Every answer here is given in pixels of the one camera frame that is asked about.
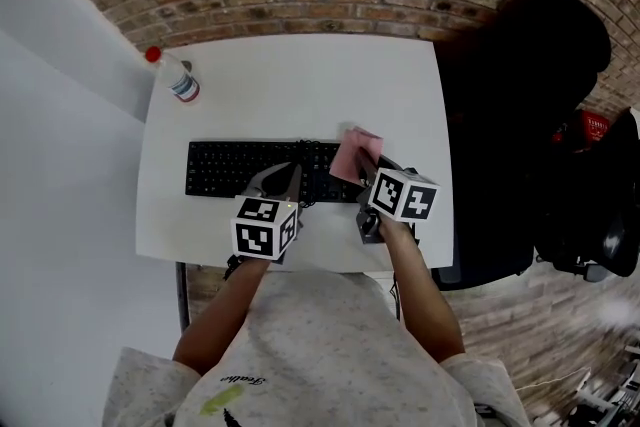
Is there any black office chair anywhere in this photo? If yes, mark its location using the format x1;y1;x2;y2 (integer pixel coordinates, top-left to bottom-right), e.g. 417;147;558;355
430;0;613;292

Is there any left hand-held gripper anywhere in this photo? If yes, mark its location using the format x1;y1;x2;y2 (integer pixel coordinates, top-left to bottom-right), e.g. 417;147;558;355
229;161;304;265

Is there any person's left forearm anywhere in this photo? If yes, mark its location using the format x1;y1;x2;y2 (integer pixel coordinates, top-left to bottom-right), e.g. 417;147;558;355
172;255;272;377

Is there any red box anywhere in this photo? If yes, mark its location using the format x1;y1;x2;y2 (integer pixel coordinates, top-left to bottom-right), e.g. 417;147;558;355
551;109;611;147

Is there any pink cloth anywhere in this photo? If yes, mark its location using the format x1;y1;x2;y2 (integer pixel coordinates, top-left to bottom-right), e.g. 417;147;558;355
328;125;385;182

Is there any person's grey speckled shirt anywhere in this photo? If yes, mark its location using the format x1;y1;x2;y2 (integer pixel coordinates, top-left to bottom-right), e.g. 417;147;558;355
102;270;531;427

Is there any black keyboard cable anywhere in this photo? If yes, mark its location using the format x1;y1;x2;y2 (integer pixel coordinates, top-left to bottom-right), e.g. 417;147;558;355
295;138;321;209

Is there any person's right forearm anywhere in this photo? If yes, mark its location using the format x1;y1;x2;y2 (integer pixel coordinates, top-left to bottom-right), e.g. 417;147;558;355
377;217;467;364

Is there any black keyboard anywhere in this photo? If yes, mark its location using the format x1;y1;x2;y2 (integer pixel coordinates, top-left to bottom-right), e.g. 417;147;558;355
184;140;366;203

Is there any clear plastic bottle red cap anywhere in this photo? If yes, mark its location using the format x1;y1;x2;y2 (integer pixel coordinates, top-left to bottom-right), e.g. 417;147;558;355
144;45;202;104

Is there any black metal table leg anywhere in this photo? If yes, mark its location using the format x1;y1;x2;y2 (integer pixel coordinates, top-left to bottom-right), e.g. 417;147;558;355
174;261;192;333

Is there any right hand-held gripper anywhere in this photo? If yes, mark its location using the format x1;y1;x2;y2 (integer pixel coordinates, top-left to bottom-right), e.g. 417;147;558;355
355;149;441;245

